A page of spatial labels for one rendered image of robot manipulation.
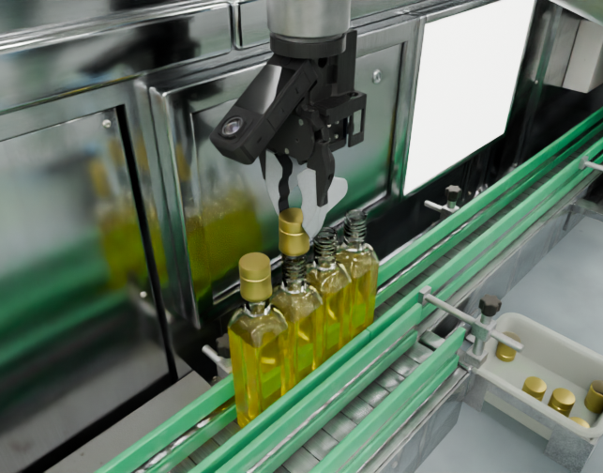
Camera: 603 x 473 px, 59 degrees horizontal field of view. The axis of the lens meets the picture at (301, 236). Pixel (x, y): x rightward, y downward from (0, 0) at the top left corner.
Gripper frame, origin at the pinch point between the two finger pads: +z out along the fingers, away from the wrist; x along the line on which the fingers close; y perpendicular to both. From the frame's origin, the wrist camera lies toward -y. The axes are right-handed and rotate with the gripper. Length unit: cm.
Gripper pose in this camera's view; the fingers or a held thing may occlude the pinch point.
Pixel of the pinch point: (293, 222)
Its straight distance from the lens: 60.2
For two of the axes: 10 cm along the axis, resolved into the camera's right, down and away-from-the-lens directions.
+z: 0.0, 8.2, 5.7
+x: -7.2, -4.0, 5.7
